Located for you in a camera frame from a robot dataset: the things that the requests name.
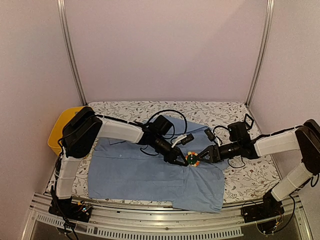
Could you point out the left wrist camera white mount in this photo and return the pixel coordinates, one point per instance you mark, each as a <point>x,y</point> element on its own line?
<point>182,140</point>

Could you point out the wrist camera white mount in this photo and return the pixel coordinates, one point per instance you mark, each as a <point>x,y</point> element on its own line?
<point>212,137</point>
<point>182,140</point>

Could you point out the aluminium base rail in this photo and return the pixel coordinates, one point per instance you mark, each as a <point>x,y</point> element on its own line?
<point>116,220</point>

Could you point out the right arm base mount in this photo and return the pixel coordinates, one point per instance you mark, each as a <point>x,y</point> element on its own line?
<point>255,212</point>

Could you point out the light blue shirt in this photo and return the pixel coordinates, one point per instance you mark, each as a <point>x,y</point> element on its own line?
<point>119,170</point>

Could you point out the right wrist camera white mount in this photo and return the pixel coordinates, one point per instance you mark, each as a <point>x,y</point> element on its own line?
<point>212,137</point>

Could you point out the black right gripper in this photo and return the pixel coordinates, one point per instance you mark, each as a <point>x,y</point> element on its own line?
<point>214,154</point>

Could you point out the floral white tablecloth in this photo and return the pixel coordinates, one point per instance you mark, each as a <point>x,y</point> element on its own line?
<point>241,184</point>

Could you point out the right aluminium frame post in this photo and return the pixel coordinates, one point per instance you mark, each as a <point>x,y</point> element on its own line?
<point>262,51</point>

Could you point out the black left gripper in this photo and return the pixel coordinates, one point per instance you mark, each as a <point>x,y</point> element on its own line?
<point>173,156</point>

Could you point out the yellow orange plush flower brooch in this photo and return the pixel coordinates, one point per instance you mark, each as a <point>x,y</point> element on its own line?
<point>191,158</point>

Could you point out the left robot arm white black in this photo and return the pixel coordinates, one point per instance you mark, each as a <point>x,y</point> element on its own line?
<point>78,137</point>

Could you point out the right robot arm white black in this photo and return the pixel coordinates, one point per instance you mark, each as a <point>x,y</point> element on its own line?
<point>304,138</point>

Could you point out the left aluminium frame post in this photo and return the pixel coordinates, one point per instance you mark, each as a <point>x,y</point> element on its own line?
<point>70,52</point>

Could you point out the aluminium frame post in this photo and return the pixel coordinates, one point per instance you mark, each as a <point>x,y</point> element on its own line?
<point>70,52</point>
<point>262,51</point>

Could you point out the black display box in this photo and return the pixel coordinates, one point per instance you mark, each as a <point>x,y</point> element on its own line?
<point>248,121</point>

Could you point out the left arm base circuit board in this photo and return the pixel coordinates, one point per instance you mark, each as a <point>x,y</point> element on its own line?
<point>70,210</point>

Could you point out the yellow plastic basket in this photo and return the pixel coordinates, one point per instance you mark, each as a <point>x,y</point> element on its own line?
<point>57,131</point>

